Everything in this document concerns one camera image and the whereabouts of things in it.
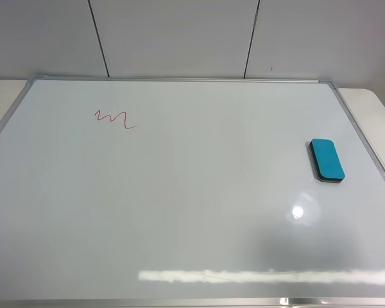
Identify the blue whiteboard eraser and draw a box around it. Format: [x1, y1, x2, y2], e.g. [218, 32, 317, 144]
[309, 138, 345, 183]

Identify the white whiteboard with aluminium frame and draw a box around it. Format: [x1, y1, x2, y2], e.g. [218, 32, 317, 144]
[0, 76, 385, 307]

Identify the red marker squiggle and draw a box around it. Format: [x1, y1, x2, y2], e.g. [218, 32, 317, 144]
[94, 110, 137, 130]

